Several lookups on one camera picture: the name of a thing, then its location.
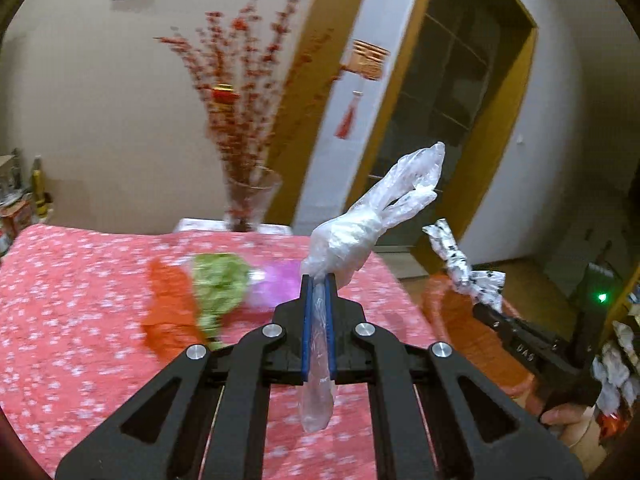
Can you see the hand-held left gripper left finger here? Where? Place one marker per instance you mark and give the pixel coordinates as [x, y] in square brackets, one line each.
[306, 340]

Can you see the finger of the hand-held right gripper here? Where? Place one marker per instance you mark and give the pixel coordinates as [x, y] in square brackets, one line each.
[495, 322]

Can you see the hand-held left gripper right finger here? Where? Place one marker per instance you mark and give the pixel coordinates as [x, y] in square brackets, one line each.
[330, 340]

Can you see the orange lined trash basket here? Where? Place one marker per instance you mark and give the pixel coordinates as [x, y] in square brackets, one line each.
[460, 340]

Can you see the white black-dotted wrapper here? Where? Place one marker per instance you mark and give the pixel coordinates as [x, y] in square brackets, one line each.
[462, 270]

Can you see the clear plastic bag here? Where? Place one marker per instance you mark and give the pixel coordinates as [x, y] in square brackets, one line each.
[350, 235]

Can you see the person's right hand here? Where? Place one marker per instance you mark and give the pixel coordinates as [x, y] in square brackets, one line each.
[567, 416]

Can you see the rack of plastic bags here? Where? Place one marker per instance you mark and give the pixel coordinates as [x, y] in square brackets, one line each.
[615, 370]

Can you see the purple plastic wrapper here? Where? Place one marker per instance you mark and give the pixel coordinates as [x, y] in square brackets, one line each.
[275, 285]

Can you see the green plastic bag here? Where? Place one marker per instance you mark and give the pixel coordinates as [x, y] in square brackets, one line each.
[220, 280]

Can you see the long orange plastic bag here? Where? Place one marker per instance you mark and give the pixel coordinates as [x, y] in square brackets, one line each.
[170, 310]

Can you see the glass vase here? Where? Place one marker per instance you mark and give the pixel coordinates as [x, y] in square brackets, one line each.
[250, 200]

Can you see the red berry branches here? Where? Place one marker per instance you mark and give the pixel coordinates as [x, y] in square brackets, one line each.
[240, 110]

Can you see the glass panel door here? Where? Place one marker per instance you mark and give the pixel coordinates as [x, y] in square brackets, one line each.
[450, 85]

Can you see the small red lantern ornament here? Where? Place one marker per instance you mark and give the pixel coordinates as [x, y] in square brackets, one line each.
[223, 96]

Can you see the gold bottle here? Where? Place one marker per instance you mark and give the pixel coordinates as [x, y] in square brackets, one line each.
[39, 195]

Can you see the wooden door frame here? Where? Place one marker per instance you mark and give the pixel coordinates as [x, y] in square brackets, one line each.
[320, 60]

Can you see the red gold wall hanging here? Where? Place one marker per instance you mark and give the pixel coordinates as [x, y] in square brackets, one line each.
[370, 57]

